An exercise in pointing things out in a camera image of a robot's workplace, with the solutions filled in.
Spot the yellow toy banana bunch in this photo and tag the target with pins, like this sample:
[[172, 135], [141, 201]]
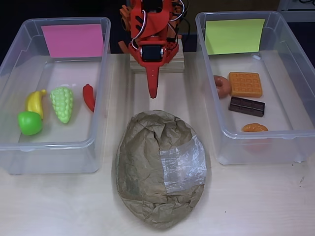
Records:
[[34, 102]]

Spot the red toy chili pepper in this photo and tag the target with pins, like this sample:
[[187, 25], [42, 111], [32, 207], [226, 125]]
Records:
[[88, 97]]

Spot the pink paper label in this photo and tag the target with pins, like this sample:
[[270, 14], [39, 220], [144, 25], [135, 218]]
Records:
[[73, 40]]

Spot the dark brown toy chocolate bar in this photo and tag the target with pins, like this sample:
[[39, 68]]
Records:
[[247, 107]]

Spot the crumpled brown paper bag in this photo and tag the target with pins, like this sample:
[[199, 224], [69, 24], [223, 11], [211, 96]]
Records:
[[142, 157]]

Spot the clear crumpled plastic wrap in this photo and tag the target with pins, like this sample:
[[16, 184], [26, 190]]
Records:
[[183, 167]]

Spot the orange printed plastic part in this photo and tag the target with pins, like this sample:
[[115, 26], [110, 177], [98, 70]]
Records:
[[125, 18]]

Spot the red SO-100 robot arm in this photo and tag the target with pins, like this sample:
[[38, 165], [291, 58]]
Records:
[[150, 24]]

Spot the green toy apple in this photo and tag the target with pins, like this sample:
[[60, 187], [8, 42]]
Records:
[[29, 123]]

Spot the light green toy grapes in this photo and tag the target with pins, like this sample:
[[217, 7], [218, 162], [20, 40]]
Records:
[[62, 104]]

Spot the orange toy waffle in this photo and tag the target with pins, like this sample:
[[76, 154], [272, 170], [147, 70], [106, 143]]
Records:
[[245, 84]]

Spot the brown toy donut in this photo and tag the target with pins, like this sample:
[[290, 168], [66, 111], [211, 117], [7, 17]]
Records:
[[222, 88]]

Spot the wooden base block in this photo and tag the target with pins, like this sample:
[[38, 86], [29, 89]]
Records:
[[175, 66]]

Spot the clear plastic bin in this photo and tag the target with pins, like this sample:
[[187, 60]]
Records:
[[61, 147], [280, 86]]

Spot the orange toy croissant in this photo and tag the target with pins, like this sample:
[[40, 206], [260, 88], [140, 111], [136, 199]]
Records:
[[254, 127]]

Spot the yellow-green paper label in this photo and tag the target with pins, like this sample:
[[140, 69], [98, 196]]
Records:
[[233, 37]]

